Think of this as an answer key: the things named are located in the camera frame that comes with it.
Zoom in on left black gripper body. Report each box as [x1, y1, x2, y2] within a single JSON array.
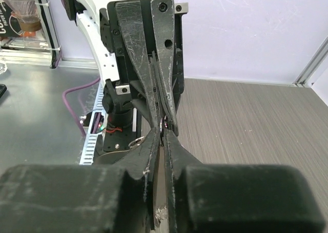
[[99, 0, 186, 115]]

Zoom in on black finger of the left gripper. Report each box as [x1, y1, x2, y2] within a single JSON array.
[[150, 0, 179, 135], [115, 1, 160, 129]]

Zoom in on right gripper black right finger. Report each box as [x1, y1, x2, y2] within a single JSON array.
[[163, 129, 325, 232]]

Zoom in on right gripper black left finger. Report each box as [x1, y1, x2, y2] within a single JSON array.
[[1, 128, 160, 232]]

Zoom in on silver keys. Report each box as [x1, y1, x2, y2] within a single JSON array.
[[128, 116, 168, 149]]

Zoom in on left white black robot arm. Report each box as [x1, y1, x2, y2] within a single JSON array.
[[64, 0, 188, 133]]

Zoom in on glass coffee dripper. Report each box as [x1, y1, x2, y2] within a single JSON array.
[[2, 0, 48, 50]]

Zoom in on coffee filter box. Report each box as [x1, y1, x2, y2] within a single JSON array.
[[1, 0, 42, 37]]

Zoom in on white slotted cable duct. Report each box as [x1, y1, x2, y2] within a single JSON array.
[[79, 83, 105, 165]]

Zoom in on aluminium frame rail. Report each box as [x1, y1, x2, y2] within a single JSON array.
[[293, 37, 328, 87]]

